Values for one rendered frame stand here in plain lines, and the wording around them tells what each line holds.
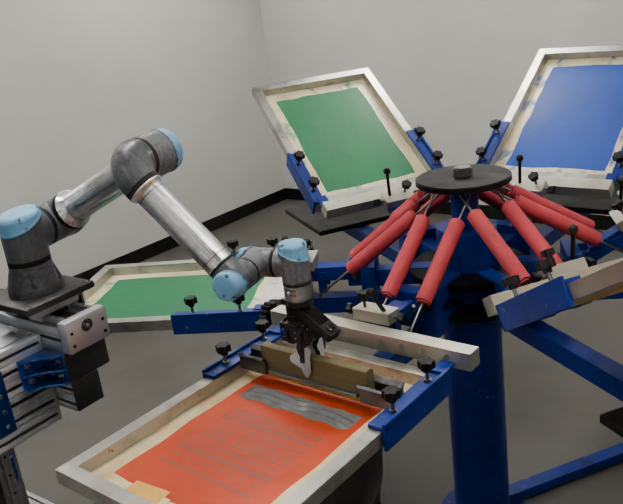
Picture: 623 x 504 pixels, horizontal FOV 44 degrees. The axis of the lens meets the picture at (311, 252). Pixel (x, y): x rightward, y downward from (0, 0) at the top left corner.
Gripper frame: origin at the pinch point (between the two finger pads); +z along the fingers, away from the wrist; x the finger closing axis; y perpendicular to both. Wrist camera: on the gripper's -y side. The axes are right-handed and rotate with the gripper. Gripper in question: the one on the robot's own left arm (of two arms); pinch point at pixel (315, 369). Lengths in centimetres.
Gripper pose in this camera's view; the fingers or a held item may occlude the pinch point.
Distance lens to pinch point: 205.9
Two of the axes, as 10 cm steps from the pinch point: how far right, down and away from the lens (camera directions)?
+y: -7.7, -1.2, 6.2
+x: -6.2, 3.3, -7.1
